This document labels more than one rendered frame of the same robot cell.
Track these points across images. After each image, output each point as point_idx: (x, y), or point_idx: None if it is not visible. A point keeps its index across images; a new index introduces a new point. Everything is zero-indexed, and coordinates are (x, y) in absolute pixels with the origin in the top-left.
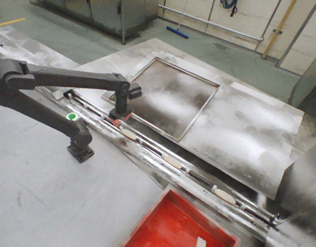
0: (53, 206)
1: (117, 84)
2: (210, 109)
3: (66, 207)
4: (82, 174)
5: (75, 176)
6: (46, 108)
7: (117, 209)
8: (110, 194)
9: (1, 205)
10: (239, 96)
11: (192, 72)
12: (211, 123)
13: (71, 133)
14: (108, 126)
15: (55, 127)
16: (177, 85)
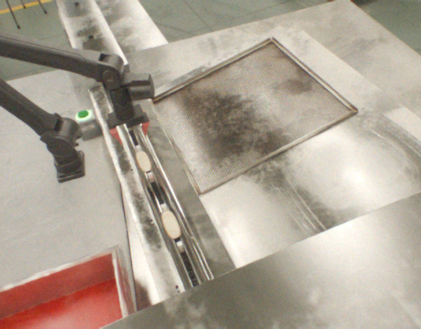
0: None
1: (94, 68)
2: (300, 153)
3: (4, 229)
4: (51, 197)
5: (42, 197)
6: (3, 85)
7: (51, 258)
8: (60, 236)
9: None
10: (386, 142)
11: (317, 75)
12: (280, 180)
13: (40, 130)
14: (123, 141)
15: (16, 116)
16: (274, 95)
